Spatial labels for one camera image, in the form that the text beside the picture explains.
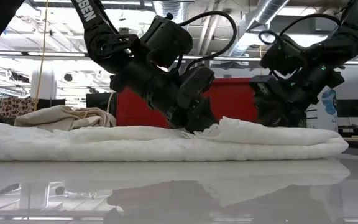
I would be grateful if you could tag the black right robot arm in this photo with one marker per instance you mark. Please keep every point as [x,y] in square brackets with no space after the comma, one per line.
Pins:
[350,28]

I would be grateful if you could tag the white spray bottle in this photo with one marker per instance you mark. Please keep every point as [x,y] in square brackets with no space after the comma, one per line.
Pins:
[325,115]

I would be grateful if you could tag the white lace shirt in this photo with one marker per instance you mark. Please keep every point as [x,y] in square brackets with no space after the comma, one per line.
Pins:
[135,146]

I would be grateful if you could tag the red plastic laundry bin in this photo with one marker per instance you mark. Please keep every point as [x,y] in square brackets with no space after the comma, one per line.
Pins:
[235,99]

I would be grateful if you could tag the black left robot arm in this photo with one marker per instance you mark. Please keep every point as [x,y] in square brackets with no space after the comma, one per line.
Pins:
[95,34]

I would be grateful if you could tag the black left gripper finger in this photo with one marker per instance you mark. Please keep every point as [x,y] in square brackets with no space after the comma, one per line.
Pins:
[176,119]
[202,115]

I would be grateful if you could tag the black round speaker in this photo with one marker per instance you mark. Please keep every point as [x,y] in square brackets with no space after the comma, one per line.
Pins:
[68,77]

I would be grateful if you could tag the long LED light bar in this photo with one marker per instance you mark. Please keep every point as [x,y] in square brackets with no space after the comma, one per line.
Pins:
[42,54]

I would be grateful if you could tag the cream canvas tote bag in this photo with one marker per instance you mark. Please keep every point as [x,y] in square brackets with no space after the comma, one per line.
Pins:
[64,118]

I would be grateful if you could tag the brown floral patterned fabric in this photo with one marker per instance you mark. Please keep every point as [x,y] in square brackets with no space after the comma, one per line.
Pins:
[14,107]

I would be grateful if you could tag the black background monitor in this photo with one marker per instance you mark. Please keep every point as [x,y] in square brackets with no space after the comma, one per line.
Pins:
[351,108]

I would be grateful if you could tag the black box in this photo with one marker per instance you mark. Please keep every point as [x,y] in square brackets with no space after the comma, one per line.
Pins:
[99,101]

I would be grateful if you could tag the silver ventilation duct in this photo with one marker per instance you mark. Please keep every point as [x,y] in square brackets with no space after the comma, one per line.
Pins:
[172,6]
[269,9]

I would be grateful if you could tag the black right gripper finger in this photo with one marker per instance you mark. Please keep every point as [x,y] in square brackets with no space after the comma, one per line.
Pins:
[278,115]

